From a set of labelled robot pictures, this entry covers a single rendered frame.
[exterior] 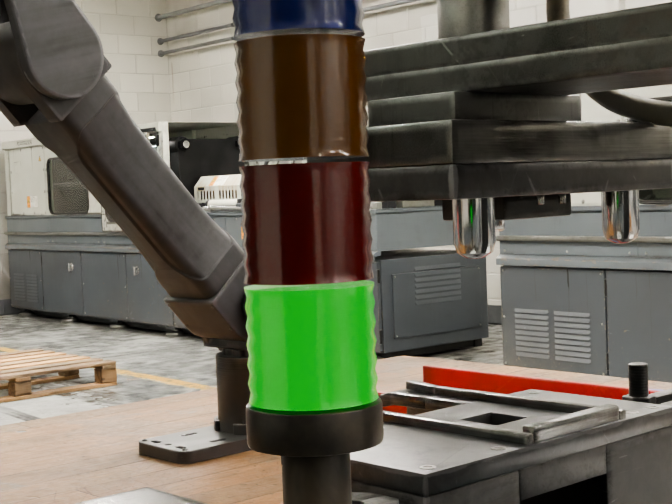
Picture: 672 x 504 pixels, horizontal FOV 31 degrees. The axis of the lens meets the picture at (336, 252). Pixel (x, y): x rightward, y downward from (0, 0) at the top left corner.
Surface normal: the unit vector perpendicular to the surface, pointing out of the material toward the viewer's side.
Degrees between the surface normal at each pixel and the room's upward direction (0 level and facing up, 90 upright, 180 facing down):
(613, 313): 90
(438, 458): 0
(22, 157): 90
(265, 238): 76
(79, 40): 90
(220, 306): 90
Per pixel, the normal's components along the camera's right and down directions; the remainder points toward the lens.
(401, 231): 0.63, 0.02
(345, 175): 0.60, -0.22
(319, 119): 0.28, 0.28
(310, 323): 0.01, -0.19
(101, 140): 0.75, 0.17
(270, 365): -0.58, -0.18
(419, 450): -0.04, -1.00
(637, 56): -0.74, 0.07
